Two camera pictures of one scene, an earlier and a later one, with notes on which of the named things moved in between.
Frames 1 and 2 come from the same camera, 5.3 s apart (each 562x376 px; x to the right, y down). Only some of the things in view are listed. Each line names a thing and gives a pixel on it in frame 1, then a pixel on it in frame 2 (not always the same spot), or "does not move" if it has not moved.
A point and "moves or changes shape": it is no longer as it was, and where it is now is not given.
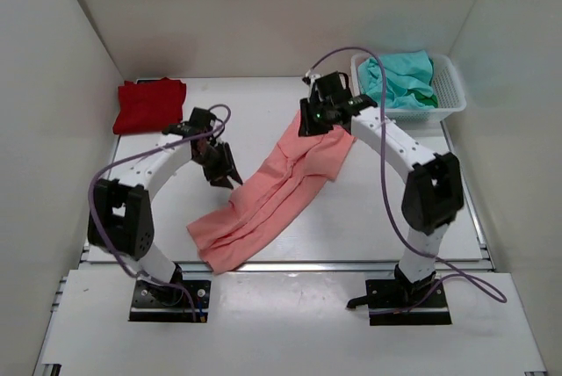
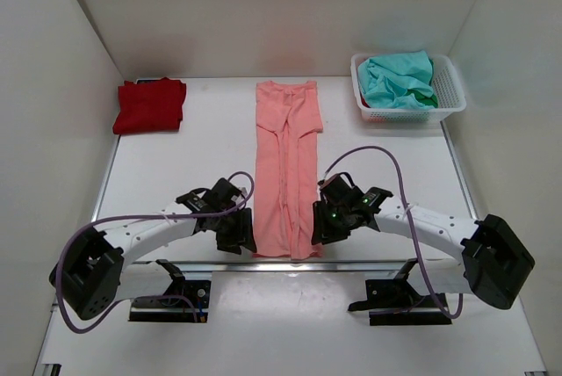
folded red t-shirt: x=148 y=105 does not move
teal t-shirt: x=403 y=72 does not move
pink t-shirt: x=298 y=166 moves or changes shape
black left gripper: x=219 y=175 to x=229 y=242
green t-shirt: x=430 y=100 does not move
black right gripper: x=307 y=107 to x=323 y=234
